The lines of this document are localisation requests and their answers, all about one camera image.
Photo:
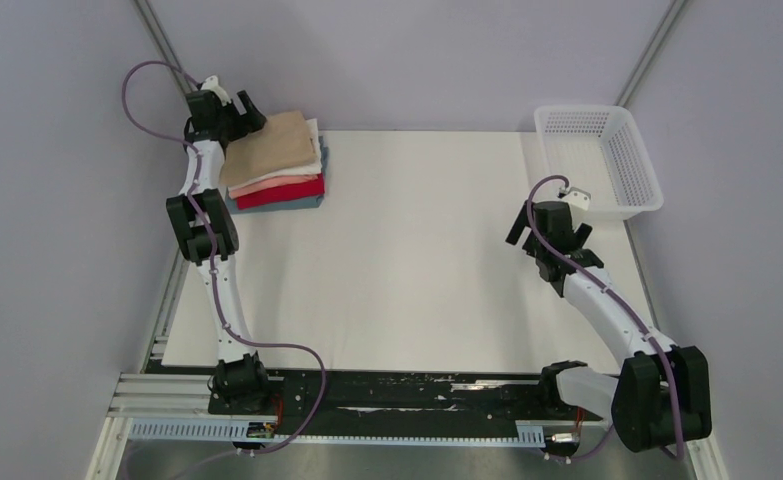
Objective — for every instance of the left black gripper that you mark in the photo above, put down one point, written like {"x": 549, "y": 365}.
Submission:
{"x": 253, "y": 122}

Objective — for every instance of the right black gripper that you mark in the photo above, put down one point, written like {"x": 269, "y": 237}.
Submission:
{"x": 516, "y": 232}

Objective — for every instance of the beige t shirt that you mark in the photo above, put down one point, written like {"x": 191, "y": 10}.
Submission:
{"x": 284, "y": 142}

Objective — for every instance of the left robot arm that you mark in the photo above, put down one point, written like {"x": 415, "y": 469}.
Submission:
{"x": 208, "y": 239}

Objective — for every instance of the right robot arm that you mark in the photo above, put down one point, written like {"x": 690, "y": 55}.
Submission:
{"x": 660, "y": 396}

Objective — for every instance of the pink folded t shirt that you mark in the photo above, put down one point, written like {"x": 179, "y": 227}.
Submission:
{"x": 269, "y": 183}

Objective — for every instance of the white plastic basket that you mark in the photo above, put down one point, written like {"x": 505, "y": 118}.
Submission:
{"x": 600, "y": 150}

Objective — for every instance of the blue-grey folded t shirt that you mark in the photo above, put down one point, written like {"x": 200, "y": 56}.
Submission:
{"x": 285, "y": 205}

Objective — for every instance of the red folded t shirt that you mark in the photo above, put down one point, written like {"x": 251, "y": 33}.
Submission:
{"x": 282, "y": 196}

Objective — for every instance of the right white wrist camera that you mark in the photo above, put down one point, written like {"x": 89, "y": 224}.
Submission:
{"x": 575, "y": 197}

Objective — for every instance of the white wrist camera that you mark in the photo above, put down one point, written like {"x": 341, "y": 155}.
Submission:
{"x": 575, "y": 197}
{"x": 212, "y": 84}

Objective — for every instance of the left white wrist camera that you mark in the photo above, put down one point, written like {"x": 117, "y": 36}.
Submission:
{"x": 212, "y": 84}

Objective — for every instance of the left aluminium frame post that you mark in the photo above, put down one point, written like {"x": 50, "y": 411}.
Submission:
{"x": 165, "y": 51}

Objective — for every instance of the aluminium frame post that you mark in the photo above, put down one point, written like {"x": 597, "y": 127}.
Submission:
{"x": 651, "y": 52}
{"x": 165, "y": 51}

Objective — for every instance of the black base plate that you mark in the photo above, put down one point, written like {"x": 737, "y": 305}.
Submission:
{"x": 354, "y": 402}

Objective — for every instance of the right aluminium frame post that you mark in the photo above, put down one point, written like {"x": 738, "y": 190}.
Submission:
{"x": 651, "y": 52}

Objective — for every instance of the slotted grey cable duct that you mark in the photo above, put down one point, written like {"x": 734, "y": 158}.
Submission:
{"x": 241, "y": 431}

